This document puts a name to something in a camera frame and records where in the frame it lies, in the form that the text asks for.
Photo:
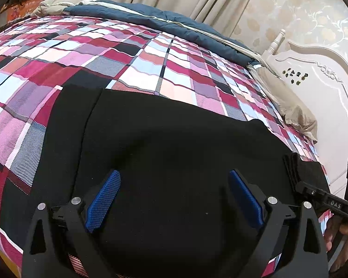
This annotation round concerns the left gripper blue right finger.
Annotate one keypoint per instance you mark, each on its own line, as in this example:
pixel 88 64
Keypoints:
pixel 251 208

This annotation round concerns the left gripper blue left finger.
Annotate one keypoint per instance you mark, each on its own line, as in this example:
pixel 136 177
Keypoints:
pixel 102 200

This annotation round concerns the black pants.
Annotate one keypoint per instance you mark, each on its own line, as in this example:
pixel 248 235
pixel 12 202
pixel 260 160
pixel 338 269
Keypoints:
pixel 174 214

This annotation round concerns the person's right hand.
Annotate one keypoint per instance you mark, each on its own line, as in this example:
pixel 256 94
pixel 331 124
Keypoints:
pixel 336 227

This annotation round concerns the beige pillow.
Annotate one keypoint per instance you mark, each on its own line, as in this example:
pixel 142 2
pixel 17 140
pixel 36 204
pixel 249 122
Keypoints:
pixel 294 112

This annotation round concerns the white carved headboard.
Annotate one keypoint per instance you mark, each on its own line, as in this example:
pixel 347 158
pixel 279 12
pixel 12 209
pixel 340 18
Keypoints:
pixel 318 75

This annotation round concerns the plaid pink red bedsheet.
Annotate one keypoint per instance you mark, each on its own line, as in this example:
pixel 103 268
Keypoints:
pixel 42 56

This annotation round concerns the dark blue quilt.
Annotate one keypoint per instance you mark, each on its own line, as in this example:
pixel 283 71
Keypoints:
pixel 169 22

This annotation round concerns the orange red box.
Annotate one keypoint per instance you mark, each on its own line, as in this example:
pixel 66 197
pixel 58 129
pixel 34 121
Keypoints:
pixel 18 11

